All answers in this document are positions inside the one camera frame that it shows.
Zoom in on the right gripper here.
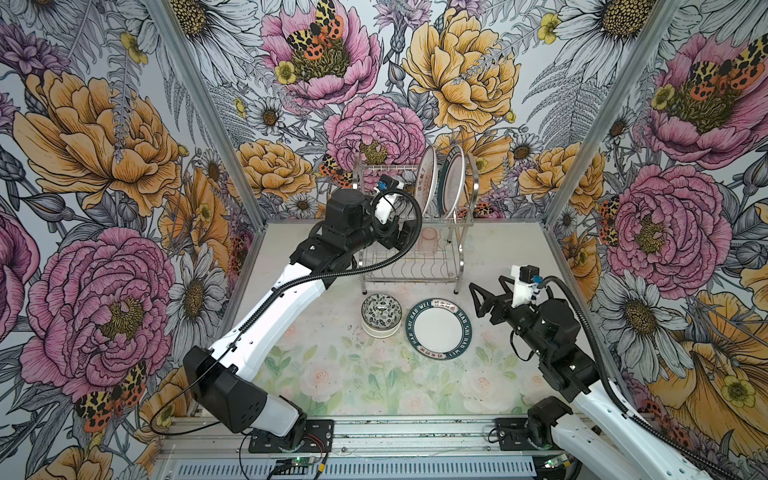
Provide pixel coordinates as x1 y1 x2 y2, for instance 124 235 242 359
469 277 554 359

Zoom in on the pink drinking glass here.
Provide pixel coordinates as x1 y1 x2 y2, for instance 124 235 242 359
417 227 439 256

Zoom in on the chrome two-tier dish rack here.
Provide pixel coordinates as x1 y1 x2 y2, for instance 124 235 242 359
352 152 481 296

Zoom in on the white plate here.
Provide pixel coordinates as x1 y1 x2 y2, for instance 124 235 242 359
405 298 473 361

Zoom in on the red patterned plate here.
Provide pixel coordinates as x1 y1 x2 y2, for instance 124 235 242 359
414 146 437 216

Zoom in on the pink patterned bowl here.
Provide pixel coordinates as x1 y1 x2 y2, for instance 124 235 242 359
361 293 403 329

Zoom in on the green rimmed plate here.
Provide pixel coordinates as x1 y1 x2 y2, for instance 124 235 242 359
438 146 467 218

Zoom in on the cream white bowl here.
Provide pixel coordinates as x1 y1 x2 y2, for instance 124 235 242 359
362 323 401 339

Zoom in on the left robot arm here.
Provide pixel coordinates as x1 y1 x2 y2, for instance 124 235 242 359
183 184 423 450

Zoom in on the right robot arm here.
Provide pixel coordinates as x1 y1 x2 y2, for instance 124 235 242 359
469 276 730 479

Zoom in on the green circuit board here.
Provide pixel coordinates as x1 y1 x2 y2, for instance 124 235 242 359
275 456 322 470

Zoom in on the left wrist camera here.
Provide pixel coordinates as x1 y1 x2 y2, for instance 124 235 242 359
374 174 405 226

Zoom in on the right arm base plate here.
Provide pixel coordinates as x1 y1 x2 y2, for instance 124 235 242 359
490 417 538 452

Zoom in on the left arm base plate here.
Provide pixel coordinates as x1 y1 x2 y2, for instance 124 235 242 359
247 419 335 454

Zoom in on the aluminium front rail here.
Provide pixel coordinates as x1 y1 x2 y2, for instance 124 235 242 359
157 413 670 461

